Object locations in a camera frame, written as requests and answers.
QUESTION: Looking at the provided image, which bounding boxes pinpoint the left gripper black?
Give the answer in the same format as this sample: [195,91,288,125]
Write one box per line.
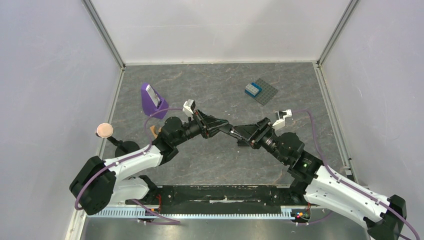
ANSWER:
[173,109,229,147]

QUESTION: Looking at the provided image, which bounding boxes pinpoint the black remote control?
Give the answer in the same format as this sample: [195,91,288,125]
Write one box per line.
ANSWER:
[222,125,243,140]

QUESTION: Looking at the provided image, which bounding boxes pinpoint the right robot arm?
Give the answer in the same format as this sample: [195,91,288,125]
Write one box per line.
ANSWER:
[229,118,406,240]

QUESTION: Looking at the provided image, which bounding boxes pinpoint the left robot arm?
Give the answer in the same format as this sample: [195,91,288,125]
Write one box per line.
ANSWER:
[69,110,229,215]

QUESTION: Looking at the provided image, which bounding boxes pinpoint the light grey lego brick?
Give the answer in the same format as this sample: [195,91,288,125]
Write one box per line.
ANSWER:
[244,83,259,97]

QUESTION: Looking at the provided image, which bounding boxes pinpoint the grey lego baseplate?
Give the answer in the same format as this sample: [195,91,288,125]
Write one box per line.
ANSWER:
[248,78,278,106]

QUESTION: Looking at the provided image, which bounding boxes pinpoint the blue lego brick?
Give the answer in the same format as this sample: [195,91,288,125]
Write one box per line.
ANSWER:
[244,82,262,98]

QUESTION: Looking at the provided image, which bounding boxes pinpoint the wooden blocks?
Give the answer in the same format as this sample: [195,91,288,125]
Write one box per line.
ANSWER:
[149,125,162,139]

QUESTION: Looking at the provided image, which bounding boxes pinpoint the purple stand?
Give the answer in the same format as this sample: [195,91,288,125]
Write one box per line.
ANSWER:
[140,82,169,117]

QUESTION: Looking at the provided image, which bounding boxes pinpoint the white device in stand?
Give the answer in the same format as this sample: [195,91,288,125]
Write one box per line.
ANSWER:
[145,84,162,109]

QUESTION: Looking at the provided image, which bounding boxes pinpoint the pink round knob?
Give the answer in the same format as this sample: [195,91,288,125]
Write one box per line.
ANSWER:
[95,123,114,139]

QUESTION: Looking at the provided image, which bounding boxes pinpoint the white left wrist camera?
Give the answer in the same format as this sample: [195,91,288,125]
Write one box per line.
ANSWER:
[182,99,196,117]

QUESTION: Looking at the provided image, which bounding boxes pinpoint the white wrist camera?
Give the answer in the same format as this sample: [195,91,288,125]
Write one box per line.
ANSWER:
[182,99,196,117]
[272,109,293,131]

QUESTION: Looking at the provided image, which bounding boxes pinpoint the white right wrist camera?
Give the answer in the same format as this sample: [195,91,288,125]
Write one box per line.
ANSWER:
[272,109,293,131]

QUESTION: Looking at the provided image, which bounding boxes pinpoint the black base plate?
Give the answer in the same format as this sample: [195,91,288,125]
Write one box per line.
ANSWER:
[139,185,308,214]

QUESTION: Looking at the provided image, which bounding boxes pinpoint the white comb cable duct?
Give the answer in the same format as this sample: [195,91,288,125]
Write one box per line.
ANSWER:
[91,206,306,221]

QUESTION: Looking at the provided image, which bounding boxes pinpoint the aluminium frame rail right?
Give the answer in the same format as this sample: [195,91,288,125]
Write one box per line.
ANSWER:
[312,0,385,240]

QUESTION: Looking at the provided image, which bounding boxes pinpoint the aluminium frame rail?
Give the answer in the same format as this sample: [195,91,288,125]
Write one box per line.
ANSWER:
[64,0,126,240]
[312,0,385,240]

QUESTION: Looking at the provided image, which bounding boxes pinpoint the aluminium frame rail left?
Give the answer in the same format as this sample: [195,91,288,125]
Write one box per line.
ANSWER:
[64,0,126,240]

